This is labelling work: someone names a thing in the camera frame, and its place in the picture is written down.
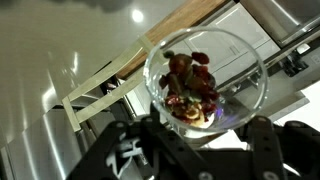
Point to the cream wooden chair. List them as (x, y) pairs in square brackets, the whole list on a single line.
[(115, 80)]

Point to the stainless steel refrigerator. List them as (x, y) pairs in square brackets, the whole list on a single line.
[(48, 149)]

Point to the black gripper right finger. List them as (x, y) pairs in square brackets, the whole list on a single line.
[(289, 152)]

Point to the nuts and dried fruit mix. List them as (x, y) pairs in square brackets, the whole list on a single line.
[(191, 96)]

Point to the clear glass cup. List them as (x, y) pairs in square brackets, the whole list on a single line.
[(239, 72)]

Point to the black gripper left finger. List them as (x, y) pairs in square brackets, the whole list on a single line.
[(170, 157)]

